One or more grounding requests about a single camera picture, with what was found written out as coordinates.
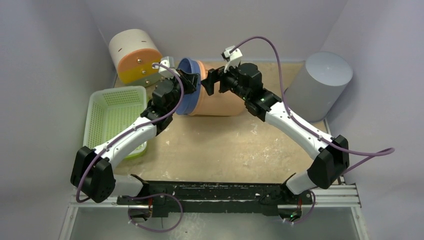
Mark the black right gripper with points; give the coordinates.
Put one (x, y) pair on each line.
(214, 80)

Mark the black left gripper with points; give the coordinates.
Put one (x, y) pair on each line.
(190, 81)

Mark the blue plastic bucket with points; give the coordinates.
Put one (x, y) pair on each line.
(189, 101)

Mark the orange plastic bucket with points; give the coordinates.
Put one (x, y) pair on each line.
(217, 104)

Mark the large grey plastic bucket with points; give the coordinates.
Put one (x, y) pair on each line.
(318, 85)

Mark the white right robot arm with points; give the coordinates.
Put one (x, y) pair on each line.
(329, 162)

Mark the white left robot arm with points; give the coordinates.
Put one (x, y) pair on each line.
(93, 169)

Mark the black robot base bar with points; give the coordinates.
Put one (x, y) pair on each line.
(268, 199)

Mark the cream cabinet with coloured drawers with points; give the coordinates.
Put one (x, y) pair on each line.
(133, 52)

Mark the pale green perforated basket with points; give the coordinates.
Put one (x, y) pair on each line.
(111, 111)

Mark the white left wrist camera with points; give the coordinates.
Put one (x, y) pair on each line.
(166, 67)

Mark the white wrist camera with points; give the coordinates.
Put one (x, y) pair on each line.
(232, 56)
(166, 67)

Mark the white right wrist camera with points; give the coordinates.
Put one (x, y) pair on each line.
(232, 56)

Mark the aluminium frame rail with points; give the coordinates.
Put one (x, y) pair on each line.
(335, 196)

